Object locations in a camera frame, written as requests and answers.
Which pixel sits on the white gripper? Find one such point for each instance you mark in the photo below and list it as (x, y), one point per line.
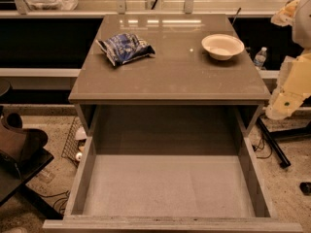
(303, 21)

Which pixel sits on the blue chip bag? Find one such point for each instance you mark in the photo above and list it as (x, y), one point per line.
(123, 48)

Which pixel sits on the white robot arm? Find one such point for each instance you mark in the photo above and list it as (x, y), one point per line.
(301, 28)

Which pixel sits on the open top drawer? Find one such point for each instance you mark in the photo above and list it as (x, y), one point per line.
(169, 169)

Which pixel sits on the clear plastic water bottle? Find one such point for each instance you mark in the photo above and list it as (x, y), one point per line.
(260, 58)

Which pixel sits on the black stand leg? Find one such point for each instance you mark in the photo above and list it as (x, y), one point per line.
(290, 134)

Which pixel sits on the white paper bowl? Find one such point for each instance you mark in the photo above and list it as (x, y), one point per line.
(222, 47)

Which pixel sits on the dark brown chair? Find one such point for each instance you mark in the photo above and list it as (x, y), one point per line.
(22, 154)

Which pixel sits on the wire mesh basket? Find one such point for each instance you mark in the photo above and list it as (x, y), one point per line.
(71, 150)

